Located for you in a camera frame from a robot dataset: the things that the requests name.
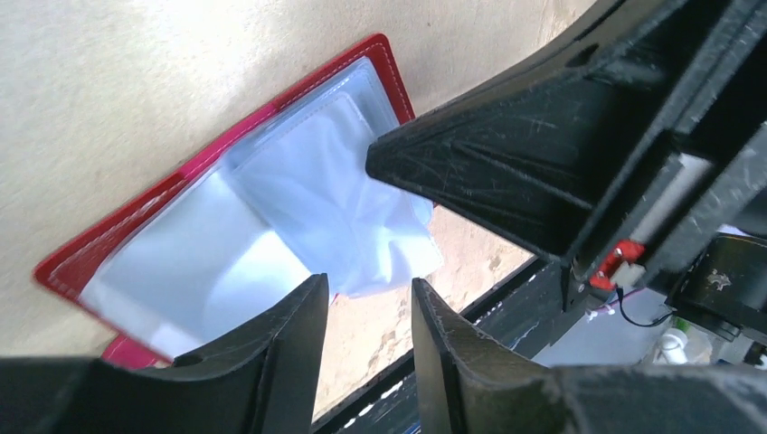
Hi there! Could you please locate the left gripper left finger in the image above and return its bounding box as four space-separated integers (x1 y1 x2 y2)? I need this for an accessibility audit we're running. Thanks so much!
1 274 329 433

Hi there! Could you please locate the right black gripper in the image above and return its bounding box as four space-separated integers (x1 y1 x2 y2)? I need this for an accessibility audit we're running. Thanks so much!
366 1 766 335

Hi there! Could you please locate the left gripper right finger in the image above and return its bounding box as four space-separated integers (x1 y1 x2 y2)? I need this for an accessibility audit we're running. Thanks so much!
412 278 766 433

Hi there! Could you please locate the red card holder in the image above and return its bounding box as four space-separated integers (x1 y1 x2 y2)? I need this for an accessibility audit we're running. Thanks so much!
33 33 442 368

